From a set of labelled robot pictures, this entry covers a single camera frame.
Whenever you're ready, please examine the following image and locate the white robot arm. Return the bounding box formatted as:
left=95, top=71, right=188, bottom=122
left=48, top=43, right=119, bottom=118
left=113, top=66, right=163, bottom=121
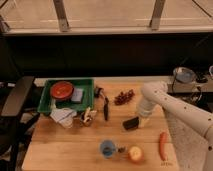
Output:
left=136, top=81, right=213, bottom=171

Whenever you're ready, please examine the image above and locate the blue cup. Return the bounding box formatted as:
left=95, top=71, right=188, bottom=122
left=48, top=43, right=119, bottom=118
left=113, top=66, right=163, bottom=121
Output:
left=99, top=140, right=116, bottom=158

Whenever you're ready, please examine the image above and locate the black handled knife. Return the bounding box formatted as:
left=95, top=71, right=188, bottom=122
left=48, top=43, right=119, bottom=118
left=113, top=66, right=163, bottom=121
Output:
left=100, top=90, right=109, bottom=121

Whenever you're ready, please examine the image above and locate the red bowl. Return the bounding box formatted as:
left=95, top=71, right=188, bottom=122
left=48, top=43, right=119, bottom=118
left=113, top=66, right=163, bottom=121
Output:
left=50, top=81, right=74, bottom=101

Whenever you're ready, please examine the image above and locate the banana in cup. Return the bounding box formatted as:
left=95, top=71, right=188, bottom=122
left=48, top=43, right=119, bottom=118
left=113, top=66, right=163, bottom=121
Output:
left=80, top=107, right=97, bottom=127

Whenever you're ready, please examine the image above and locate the bunch of red grapes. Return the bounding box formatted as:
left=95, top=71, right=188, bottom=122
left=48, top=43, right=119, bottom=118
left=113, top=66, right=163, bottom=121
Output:
left=114, top=89, right=135, bottom=105

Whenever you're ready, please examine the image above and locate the white crumpled cloth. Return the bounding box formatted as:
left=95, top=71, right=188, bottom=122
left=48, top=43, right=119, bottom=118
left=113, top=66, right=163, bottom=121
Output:
left=50, top=106, right=77, bottom=128

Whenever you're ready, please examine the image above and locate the grey sponge in tray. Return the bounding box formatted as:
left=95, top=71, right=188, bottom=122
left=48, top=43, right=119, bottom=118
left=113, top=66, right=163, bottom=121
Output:
left=71, top=88, right=84, bottom=103

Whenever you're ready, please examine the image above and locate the metal pot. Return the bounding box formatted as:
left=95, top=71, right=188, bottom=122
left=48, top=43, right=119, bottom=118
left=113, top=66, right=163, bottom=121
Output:
left=171, top=67, right=196, bottom=92

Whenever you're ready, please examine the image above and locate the orange carrot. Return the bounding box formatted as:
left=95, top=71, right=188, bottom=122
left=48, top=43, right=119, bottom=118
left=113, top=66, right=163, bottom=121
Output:
left=159, top=132, right=168, bottom=161

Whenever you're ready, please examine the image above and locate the green plastic tray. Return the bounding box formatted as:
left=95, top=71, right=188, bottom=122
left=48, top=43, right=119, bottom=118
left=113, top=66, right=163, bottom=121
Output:
left=37, top=79, right=94, bottom=116

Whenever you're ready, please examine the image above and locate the black office chair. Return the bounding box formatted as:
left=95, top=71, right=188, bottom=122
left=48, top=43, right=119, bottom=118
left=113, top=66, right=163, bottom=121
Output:
left=0, top=76, right=40, bottom=171

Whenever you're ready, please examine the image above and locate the black eraser block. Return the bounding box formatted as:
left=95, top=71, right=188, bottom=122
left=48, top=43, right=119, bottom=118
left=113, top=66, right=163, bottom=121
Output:
left=122, top=117, right=139, bottom=130

